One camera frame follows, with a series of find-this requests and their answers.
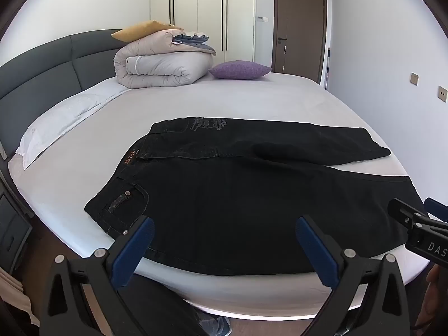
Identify brown door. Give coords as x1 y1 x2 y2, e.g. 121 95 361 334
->
271 0 328 85

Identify person's right hand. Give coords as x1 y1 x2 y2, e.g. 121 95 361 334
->
416 262 448 333

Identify person's leg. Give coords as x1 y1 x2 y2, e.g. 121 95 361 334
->
115 272 201 336

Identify purple pillow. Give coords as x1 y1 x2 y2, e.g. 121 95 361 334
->
209 60 273 80

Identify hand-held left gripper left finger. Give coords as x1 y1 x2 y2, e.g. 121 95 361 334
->
39 215 156 336

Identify beige cloth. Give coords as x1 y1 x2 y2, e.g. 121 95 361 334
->
0 269 41 327

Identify white bed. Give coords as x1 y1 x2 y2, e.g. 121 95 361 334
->
7 72 432 320

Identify dark nightstand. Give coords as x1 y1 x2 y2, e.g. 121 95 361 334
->
0 192 33 275

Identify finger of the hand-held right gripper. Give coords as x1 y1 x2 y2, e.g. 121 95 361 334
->
423 197 448 223
387 198 427 232

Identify folded beige duvet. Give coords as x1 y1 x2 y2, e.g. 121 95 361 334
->
114 30 216 89

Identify person's shoe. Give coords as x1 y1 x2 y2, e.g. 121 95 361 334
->
198 316 232 336

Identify yellow pillow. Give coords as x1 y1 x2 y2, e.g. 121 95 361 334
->
111 21 183 43

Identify white wardrobe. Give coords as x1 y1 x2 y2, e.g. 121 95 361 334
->
150 0 257 66

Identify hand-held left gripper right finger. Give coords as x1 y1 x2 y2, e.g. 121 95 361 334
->
295 214 411 336

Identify black denim pants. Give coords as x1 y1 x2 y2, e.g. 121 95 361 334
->
84 116 430 276

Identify dark grey sofa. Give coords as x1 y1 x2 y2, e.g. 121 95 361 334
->
0 29 124 162

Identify blue grey folded cloth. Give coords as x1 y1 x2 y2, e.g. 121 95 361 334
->
171 32 218 57

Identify white pillow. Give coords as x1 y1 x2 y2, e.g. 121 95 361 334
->
16 86 131 171

